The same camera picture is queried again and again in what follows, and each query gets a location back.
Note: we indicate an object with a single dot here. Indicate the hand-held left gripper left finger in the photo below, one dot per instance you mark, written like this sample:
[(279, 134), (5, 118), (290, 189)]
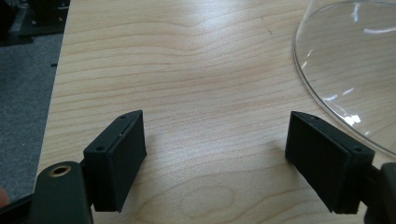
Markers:
[(115, 161)]

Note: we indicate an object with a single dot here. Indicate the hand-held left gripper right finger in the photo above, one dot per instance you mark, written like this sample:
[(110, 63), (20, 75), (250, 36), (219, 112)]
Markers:
[(327, 161)]

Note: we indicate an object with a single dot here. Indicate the clear glass bowl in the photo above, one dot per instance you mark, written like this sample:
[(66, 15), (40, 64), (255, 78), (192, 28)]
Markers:
[(345, 65)]

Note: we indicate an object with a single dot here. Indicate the black equipment stand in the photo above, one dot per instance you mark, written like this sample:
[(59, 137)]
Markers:
[(28, 18)]

